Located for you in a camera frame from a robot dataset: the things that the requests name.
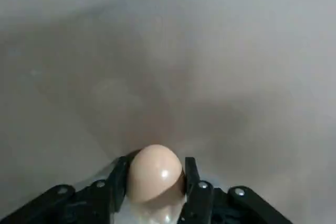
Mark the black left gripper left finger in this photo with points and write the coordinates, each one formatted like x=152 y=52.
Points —
x=86 y=203

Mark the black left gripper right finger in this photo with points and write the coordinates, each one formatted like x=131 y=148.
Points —
x=207 y=205

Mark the brown egg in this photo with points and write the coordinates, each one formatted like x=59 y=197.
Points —
x=155 y=171

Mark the clear plastic egg carton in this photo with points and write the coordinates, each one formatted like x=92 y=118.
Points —
x=157 y=216

